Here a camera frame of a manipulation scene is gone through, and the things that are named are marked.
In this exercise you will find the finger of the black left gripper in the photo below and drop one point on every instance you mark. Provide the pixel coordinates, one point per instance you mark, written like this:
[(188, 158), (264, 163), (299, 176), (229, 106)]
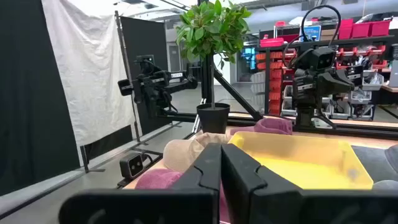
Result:
[(347, 83), (328, 84)]

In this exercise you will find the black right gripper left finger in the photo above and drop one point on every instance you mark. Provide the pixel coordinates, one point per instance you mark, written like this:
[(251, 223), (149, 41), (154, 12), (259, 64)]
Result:
[(208, 168)]

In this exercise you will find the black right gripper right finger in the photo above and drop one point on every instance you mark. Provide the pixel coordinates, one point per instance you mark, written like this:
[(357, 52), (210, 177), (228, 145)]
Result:
[(242, 174)]

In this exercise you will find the beige baseball cap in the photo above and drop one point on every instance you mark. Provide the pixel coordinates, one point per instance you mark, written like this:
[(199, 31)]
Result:
[(214, 138), (178, 154)]

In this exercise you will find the maroon baseball cap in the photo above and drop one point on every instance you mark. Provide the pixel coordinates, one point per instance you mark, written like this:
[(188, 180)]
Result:
[(158, 180), (273, 126)]

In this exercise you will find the grey baseball cap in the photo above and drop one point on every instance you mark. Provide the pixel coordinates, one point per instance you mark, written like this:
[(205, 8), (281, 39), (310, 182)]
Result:
[(387, 185)]

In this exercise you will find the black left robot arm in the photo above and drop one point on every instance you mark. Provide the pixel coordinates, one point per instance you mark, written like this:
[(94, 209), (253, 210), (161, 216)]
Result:
[(303, 113)]

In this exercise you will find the red drawer stack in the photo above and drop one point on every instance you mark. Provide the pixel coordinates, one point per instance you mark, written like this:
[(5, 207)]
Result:
[(275, 84)]

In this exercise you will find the black plant pot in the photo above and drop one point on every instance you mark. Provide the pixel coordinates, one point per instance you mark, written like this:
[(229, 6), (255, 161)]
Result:
[(213, 118)]

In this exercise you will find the blue sign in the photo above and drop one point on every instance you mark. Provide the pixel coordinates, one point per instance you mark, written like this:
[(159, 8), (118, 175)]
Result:
[(311, 32)]

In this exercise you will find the red plastic storage bin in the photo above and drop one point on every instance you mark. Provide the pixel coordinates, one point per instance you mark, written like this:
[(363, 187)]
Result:
[(380, 28), (272, 42), (345, 28), (360, 30)]

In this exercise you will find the yellow plastic bin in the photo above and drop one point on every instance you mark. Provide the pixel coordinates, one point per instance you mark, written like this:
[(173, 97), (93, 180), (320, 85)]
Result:
[(298, 161)]

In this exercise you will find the blue lit display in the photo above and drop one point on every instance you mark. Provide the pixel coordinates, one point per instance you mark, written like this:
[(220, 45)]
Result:
[(248, 57)]

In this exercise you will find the green leafy plant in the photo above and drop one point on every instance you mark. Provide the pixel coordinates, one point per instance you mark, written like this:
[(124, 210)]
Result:
[(213, 28)]

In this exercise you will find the black partition panel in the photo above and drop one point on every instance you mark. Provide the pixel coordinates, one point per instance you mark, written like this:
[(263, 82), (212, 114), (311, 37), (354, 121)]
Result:
[(143, 40)]

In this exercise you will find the white backdrop cloth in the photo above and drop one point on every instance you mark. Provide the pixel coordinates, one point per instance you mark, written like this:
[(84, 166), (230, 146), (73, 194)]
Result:
[(87, 71)]

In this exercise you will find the black curtain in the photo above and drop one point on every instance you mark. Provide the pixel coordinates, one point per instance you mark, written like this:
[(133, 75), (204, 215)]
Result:
[(31, 93)]

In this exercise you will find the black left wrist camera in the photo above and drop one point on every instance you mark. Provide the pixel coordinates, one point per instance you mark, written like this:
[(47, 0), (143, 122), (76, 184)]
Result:
[(321, 59)]

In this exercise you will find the black robot arm with camera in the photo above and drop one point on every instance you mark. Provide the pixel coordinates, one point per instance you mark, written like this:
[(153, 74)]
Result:
[(342, 42)]

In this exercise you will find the black aluminium table frame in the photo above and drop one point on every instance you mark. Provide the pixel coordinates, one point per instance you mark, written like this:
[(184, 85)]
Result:
[(236, 93)]

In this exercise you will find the black table-level camera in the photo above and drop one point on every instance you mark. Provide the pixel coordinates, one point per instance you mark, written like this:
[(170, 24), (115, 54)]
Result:
[(132, 165)]

